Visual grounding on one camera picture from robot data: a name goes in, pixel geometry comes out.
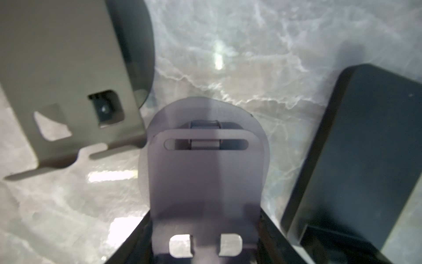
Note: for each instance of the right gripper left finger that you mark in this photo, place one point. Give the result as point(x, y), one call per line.
point(137, 249)

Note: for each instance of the dark grey round phone stand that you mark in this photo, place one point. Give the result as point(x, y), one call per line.
point(76, 74)

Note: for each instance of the black folding phone stand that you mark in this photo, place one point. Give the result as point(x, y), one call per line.
point(361, 169)

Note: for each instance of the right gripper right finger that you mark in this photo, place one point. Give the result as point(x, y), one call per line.
point(273, 247)

